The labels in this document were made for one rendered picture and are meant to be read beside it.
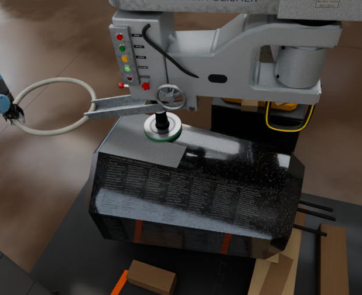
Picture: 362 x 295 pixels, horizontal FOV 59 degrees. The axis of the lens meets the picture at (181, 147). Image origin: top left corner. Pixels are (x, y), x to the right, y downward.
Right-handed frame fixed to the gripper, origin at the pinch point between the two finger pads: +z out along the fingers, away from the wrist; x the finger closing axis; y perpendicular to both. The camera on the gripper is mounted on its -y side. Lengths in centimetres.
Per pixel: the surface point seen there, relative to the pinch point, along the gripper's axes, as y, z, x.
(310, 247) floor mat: 104, 77, 159
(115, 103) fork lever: 14, -9, 57
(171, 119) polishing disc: 31, -3, 85
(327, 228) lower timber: 99, 66, 172
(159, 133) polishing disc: 39, -3, 75
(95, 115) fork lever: 19.3, -9.0, 44.3
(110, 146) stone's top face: 35, 1, 48
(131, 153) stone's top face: 45, 0, 57
